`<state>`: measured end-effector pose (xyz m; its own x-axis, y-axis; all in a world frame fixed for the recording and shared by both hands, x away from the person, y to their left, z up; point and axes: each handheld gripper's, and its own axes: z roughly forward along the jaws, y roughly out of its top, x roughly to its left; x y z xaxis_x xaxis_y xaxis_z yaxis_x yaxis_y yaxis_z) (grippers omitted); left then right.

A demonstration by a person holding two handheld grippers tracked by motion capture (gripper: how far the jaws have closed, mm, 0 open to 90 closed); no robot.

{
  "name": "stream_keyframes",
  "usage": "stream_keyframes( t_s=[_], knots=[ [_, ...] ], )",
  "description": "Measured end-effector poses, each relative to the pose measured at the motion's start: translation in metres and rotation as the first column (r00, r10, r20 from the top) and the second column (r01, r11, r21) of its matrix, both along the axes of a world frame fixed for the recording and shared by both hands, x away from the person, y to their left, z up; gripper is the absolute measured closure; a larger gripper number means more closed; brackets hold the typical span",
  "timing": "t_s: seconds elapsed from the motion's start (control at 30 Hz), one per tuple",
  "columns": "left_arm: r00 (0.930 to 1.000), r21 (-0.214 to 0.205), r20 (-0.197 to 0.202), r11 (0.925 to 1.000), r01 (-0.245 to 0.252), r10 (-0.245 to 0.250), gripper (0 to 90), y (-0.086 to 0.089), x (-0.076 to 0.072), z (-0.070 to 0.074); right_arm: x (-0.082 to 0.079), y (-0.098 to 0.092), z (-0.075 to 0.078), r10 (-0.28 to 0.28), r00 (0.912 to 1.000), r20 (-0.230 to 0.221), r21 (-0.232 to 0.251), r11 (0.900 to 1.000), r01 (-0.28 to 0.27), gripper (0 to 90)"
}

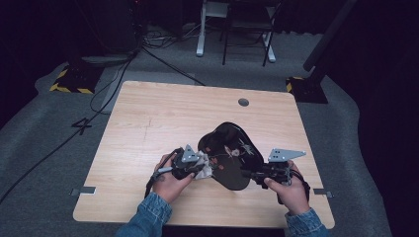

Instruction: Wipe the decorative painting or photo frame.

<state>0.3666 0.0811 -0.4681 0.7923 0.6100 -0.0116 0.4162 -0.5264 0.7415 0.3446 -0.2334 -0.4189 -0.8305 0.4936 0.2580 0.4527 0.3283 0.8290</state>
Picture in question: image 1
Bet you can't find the tangle of floor cables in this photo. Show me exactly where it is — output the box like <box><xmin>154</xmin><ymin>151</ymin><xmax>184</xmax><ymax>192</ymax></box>
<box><xmin>142</xmin><ymin>23</ymin><xmax>199</xmax><ymax>49</ymax></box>

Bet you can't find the white desk frame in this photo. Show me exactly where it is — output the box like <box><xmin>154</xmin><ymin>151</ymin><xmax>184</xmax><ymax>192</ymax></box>
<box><xmin>196</xmin><ymin>0</ymin><xmax>277</xmax><ymax>63</ymax></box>

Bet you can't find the slanted black pole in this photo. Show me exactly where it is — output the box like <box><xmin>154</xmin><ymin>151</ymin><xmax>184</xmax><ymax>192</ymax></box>
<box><xmin>301</xmin><ymin>0</ymin><xmax>359</xmax><ymax>73</ymax></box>

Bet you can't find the person's left hand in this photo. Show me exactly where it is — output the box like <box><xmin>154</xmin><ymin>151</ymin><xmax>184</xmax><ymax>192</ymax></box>
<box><xmin>152</xmin><ymin>153</ymin><xmax>196</xmax><ymax>203</ymax></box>

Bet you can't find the person's right hand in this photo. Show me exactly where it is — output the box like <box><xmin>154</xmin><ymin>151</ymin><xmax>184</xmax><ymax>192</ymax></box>
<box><xmin>264</xmin><ymin>161</ymin><xmax>310</xmax><ymax>215</ymax></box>

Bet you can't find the thin black cable loop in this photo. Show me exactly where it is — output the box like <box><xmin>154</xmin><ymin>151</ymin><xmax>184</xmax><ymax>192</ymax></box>
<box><xmin>89</xmin><ymin>58</ymin><xmax>132</xmax><ymax>115</ymax></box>

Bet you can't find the grey tape strip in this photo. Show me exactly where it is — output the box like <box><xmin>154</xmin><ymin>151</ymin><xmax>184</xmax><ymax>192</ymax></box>
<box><xmin>69</xmin><ymin>186</ymin><xmax>97</xmax><ymax>198</ymax></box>
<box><xmin>312</xmin><ymin>188</ymin><xmax>334</xmax><ymax>198</ymax></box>

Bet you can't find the left hand-held gripper cable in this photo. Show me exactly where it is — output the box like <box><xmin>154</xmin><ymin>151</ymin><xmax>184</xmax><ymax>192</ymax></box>
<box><xmin>144</xmin><ymin>147</ymin><xmax>184</xmax><ymax>198</ymax></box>

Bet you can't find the straight black floor cable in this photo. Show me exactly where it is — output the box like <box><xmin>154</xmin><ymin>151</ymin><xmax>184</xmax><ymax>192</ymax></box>
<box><xmin>141</xmin><ymin>46</ymin><xmax>207</xmax><ymax>87</ymax></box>

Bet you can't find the white cloth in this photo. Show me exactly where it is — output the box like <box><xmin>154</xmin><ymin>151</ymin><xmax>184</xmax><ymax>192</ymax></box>
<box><xmin>193</xmin><ymin>149</ymin><xmax>214</xmax><ymax>181</ymax></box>

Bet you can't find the black folding chair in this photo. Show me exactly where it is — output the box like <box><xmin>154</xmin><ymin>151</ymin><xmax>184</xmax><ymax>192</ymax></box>
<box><xmin>220</xmin><ymin>0</ymin><xmax>285</xmax><ymax>67</ymax></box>

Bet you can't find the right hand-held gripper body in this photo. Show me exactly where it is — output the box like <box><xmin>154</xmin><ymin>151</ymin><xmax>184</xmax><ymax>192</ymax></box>
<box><xmin>262</xmin><ymin>147</ymin><xmax>307</xmax><ymax>186</ymax></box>

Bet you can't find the black yellow striped stand base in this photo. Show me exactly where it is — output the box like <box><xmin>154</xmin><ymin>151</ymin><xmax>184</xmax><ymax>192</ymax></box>
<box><xmin>286</xmin><ymin>76</ymin><xmax>329</xmax><ymax>105</ymax></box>
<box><xmin>48</xmin><ymin>63</ymin><xmax>105</xmax><ymax>95</ymax></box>

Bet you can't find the black floral lacquer tray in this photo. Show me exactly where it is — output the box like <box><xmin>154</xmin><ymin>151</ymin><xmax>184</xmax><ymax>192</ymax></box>
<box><xmin>197</xmin><ymin>121</ymin><xmax>265</xmax><ymax>192</ymax></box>

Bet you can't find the dark equipment cabinet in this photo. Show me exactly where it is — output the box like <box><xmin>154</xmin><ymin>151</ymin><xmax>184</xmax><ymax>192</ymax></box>
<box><xmin>77</xmin><ymin>0</ymin><xmax>139</xmax><ymax>55</ymax></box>

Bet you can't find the right hand-held gripper cable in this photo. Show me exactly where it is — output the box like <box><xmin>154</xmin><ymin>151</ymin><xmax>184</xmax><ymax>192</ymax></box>
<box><xmin>276</xmin><ymin>166</ymin><xmax>311</xmax><ymax>205</ymax></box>

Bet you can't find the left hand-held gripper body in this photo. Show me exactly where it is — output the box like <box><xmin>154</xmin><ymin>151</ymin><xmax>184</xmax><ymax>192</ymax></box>
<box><xmin>172</xmin><ymin>143</ymin><xmax>206</xmax><ymax>181</ymax></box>

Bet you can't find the hand-held gripper cable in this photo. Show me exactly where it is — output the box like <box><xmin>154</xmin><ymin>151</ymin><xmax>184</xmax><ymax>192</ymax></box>
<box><xmin>144</xmin><ymin>147</ymin><xmax>184</xmax><ymax>198</ymax></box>
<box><xmin>276</xmin><ymin>166</ymin><xmax>311</xmax><ymax>205</ymax></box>

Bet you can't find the long black floor cable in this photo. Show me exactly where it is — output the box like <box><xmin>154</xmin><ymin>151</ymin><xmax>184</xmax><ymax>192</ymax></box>
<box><xmin>0</xmin><ymin>48</ymin><xmax>139</xmax><ymax>205</ymax></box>

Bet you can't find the grey round stand base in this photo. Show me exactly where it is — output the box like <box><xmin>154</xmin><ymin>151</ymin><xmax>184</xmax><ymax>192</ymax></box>
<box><xmin>80</xmin><ymin>53</ymin><xmax>132</xmax><ymax>68</ymax></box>

